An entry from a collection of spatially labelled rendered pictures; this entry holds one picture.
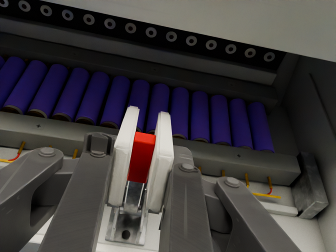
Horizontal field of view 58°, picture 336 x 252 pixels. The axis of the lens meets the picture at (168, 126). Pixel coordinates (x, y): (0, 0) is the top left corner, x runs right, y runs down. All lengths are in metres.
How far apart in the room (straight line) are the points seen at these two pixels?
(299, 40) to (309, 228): 0.17
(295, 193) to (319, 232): 0.03
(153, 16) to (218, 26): 0.03
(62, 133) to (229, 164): 0.14
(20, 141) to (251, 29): 0.19
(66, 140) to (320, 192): 0.20
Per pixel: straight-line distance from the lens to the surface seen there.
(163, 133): 0.15
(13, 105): 0.28
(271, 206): 0.27
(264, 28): 0.17
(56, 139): 0.25
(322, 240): 0.29
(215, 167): 0.26
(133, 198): 0.20
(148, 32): 0.31
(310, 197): 0.27
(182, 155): 0.15
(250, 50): 0.33
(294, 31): 0.17
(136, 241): 0.23
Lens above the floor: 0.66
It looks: 26 degrees down
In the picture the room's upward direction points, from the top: 13 degrees clockwise
